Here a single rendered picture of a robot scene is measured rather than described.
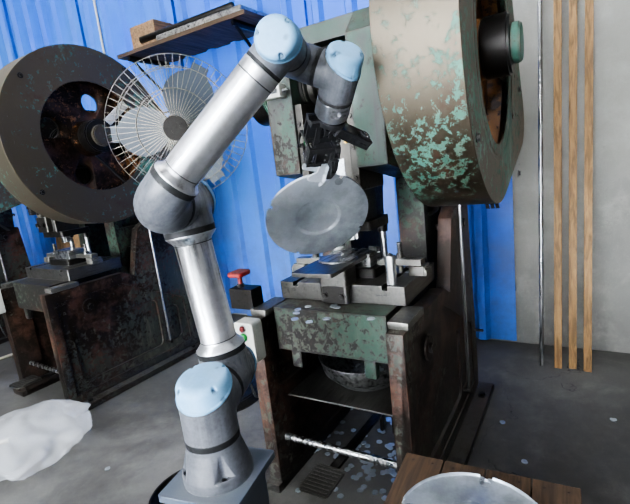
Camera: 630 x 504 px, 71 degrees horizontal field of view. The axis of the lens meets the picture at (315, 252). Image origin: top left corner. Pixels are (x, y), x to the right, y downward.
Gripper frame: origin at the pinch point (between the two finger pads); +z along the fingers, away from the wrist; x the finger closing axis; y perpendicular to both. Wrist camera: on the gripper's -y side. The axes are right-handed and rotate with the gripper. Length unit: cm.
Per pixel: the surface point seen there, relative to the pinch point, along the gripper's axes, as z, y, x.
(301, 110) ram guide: 4.2, -6.4, -33.8
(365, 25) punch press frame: -22.3, -20.5, -33.4
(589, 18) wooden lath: -9, -148, -66
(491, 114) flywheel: -2, -65, -17
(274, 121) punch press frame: 10.6, 0.5, -37.5
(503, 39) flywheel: -32, -45, -9
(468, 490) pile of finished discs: 20, -10, 75
